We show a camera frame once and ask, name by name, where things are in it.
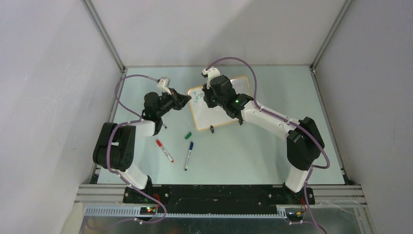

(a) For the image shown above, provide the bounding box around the right aluminium frame post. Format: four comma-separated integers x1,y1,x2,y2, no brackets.
310,0,353,71

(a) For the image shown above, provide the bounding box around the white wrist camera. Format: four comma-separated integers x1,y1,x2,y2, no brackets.
202,67,221,89
157,77,171,95

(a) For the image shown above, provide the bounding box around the blue marker pen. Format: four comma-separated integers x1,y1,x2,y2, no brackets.
184,141,194,171

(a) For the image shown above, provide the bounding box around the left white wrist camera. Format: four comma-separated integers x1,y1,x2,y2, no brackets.
157,77,171,95

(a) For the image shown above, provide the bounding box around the controller circuit board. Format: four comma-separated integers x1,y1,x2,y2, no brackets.
139,207,157,215
286,212,305,223

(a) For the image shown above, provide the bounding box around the left aluminium frame post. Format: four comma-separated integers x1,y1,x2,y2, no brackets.
81,0,125,72

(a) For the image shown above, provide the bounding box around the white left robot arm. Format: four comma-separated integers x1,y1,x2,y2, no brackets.
93,88,192,203

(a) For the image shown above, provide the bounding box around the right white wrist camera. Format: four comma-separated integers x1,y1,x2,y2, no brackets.
202,67,221,89

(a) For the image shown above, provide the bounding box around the red marker pen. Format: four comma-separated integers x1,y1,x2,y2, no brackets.
156,139,174,163

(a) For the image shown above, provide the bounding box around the right controller circuit board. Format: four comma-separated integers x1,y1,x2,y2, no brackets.
286,212,305,223

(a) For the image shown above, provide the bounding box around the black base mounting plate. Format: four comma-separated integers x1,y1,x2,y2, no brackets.
123,185,315,215

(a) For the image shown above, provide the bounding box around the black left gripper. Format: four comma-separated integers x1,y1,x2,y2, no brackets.
156,88,191,117

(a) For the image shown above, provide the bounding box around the green marker cap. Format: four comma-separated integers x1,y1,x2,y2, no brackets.
185,132,192,139

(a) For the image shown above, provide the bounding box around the aluminium frame post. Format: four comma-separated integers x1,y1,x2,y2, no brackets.
310,0,353,71
81,0,125,72

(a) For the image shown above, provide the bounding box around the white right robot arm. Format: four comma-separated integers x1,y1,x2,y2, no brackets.
202,75,325,204

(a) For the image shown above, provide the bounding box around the yellow framed whiteboard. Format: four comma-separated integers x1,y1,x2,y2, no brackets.
188,76,252,131

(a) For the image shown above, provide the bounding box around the left controller circuit board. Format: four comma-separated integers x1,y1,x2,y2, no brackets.
139,207,157,215

